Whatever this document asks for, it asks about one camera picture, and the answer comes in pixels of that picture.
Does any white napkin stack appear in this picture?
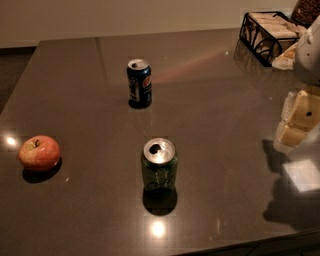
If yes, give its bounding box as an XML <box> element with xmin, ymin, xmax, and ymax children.
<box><xmin>249</xmin><ymin>12</ymin><xmax>308</xmax><ymax>71</ymax></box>

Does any black wire basket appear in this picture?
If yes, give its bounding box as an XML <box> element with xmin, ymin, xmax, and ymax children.
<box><xmin>238</xmin><ymin>11</ymin><xmax>301</xmax><ymax>68</ymax></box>

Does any jar of brown snacks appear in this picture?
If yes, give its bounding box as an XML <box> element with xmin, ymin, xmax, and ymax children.
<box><xmin>291</xmin><ymin>0</ymin><xmax>320</xmax><ymax>25</ymax></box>

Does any red apple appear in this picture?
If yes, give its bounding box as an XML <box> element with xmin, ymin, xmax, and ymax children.
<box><xmin>18</xmin><ymin>135</ymin><xmax>61</xmax><ymax>172</ymax></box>

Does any blue Pepsi can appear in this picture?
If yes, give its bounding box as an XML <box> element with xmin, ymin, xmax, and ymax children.
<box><xmin>127</xmin><ymin>59</ymin><xmax>152</xmax><ymax>109</ymax></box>

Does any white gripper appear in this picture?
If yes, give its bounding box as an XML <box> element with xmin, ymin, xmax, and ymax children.
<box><xmin>275</xmin><ymin>16</ymin><xmax>320</xmax><ymax>147</ymax></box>

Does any green soda can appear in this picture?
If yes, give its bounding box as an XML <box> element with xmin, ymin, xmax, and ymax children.
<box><xmin>141</xmin><ymin>138</ymin><xmax>178</xmax><ymax>197</ymax></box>

